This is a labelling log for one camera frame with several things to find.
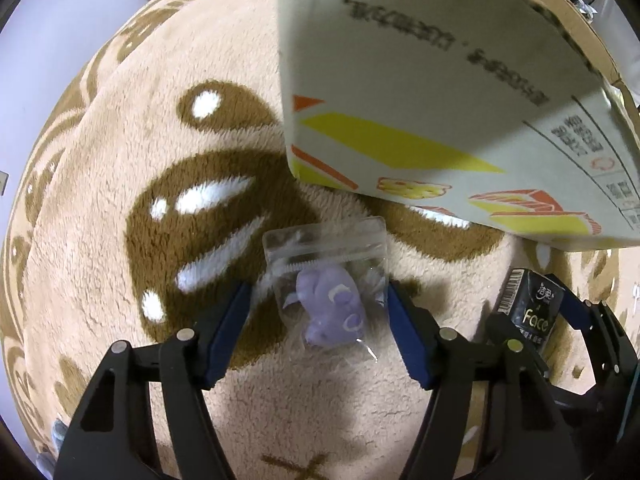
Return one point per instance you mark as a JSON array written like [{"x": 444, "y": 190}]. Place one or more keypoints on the printed cardboard box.
[{"x": 400, "y": 85}]

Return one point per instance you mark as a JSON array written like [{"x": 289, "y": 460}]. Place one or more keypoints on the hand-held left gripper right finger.
[{"x": 405, "y": 335}]

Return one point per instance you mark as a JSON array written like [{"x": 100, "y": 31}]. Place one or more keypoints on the purple toy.
[{"x": 330, "y": 305}]

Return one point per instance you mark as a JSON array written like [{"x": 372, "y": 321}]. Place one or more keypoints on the white wall socket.
[{"x": 2, "y": 183}]

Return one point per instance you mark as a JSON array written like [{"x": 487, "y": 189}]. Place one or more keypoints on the black tissue pack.
[{"x": 535, "y": 305}]

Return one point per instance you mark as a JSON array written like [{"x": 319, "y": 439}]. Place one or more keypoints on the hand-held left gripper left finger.
[{"x": 227, "y": 330}]

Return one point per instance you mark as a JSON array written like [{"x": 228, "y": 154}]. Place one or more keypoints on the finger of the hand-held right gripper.
[
  {"x": 495, "y": 327},
  {"x": 575, "y": 310}
]

